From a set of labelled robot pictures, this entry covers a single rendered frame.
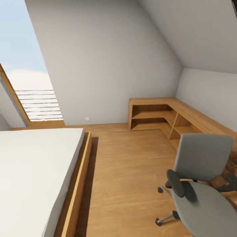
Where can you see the swivel chair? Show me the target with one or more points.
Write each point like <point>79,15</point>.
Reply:
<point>204,211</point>

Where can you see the bookcase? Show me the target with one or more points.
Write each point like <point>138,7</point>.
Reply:
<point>169,111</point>
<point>142,113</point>
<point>196,122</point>

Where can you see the cabinet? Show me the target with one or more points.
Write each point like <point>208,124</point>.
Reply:
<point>231,168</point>

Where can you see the bed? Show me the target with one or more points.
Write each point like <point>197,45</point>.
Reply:
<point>42,177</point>

